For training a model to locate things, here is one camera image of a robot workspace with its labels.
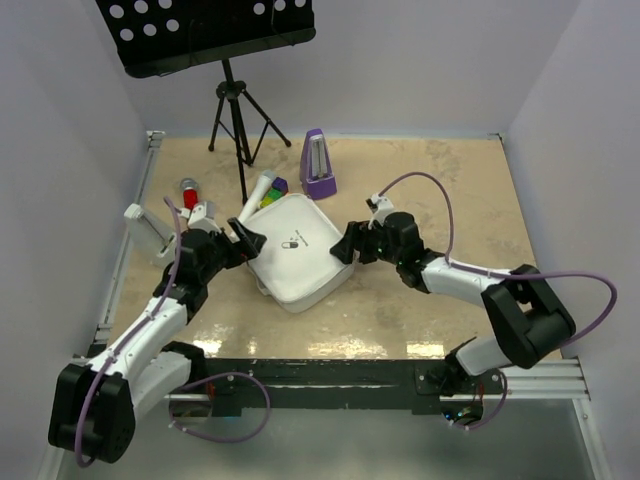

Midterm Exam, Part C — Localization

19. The red toy microphone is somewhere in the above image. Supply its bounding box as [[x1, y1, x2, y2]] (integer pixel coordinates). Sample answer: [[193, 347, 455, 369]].
[[180, 178, 199, 210]]

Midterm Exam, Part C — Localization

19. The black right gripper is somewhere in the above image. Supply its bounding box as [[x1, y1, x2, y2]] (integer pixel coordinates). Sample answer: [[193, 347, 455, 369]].
[[330, 217, 403, 266]]

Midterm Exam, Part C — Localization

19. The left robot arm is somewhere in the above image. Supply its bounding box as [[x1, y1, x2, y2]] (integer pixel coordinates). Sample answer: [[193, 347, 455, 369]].
[[48, 218, 267, 468]]

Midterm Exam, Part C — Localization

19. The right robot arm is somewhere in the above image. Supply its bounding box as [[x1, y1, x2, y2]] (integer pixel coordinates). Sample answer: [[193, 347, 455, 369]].
[[330, 212, 576, 393]]

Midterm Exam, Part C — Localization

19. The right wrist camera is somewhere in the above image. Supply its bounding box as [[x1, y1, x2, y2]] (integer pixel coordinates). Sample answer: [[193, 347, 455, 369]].
[[366, 193, 395, 230]]

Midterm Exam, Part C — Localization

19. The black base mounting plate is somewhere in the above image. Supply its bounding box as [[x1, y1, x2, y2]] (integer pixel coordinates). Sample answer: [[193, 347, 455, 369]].
[[172, 358, 503, 417]]

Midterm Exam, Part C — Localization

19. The purple metronome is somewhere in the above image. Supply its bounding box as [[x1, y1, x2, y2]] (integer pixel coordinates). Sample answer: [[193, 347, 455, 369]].
[[299, 129, 337, 200]]

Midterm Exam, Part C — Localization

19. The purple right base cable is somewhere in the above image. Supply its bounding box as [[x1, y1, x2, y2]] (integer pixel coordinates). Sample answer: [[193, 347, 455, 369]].
[[449, 369, 509, 431]]

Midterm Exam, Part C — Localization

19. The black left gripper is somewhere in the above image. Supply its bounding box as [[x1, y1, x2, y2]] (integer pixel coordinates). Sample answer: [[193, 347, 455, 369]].
[[200, 218, 266, 283]]

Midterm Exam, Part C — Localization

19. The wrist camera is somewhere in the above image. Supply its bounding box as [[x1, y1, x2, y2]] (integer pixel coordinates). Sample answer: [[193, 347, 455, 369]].
[[366, 193, 395, 230], [179, 201, 221, 233]]

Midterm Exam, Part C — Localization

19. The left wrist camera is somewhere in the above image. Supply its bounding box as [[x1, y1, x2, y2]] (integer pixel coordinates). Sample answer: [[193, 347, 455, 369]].
[[179, 201, 221, 233]]

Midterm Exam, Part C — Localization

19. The colourful toy block train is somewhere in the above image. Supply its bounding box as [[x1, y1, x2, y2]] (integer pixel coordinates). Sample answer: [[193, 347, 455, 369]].
[[259, 177, 289, 209]]

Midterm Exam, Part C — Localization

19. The black music stand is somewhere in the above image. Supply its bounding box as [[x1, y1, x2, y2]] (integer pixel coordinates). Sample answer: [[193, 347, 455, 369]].
[[96, 0, 316, 202]]

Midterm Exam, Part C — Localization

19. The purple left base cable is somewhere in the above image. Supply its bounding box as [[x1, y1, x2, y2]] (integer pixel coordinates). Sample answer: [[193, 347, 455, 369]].
[[168, 373, 273, 444]]

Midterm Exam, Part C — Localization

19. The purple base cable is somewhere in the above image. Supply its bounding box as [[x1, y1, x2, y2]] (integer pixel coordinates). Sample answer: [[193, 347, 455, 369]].
[[168, 373, 273, 444], [449, 369, 509, 431]]

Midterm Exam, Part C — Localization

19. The white toy microphone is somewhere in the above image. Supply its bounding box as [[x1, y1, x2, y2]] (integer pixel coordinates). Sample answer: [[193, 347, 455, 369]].
[[237, 170, 276, 223]]

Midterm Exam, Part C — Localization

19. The grey medicine case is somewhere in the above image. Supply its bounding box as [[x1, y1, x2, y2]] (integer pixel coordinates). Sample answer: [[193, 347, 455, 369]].
[[243, 194, 354, 313]]

